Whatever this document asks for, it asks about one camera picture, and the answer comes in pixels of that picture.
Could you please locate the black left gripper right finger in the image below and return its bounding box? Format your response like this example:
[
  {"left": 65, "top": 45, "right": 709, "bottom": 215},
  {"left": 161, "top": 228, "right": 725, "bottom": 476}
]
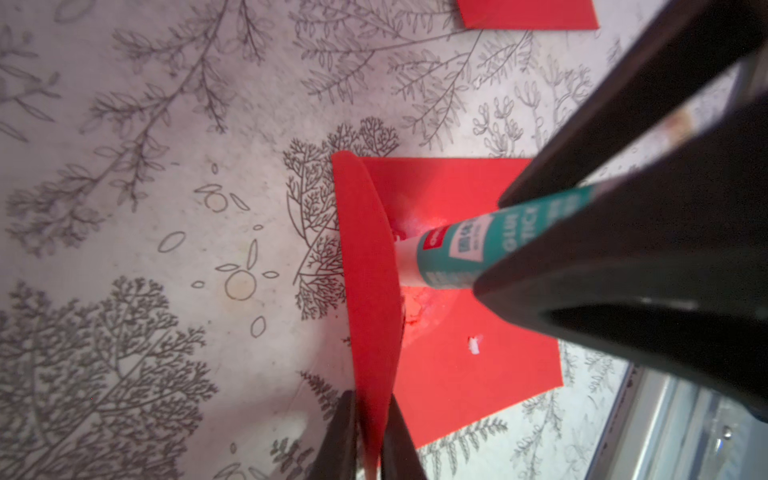
[{"left": 381, "top": 396, "right": 427, "bottom": 480}]

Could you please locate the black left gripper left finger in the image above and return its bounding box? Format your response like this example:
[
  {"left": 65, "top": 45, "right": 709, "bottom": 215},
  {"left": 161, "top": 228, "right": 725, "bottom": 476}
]
[{"left": 307, "top": 390, "right": 358, "bottom": 480}]

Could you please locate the green white glue stick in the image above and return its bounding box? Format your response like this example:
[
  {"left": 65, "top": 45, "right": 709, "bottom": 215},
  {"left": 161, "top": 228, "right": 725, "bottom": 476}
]
[{"left": 395, "top": 184, "right": 608, "bottom": 290}]

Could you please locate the red envelope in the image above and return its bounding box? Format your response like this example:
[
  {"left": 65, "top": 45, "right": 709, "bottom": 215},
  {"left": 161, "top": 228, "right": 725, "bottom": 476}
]
[
  {"left": 331, "top": 151, "right": 563, "bottom": 474},
  {"left": 457, "top": 0, "right": 599, "bottom": 31}
]

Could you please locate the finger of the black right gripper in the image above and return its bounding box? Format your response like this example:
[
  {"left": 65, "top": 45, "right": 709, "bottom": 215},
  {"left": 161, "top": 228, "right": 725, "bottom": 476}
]
[
  {"left": 498, "top": 0, "right": 767, "bottom": 208},
  {"left": 473, "top": 96, "right": 767, "bottom": 419}
]

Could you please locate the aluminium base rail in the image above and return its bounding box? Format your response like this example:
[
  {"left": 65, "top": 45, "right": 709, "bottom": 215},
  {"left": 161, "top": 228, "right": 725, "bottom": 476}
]
[{"left": 586, "top": 364, "right": 767, "bottom": 479}]

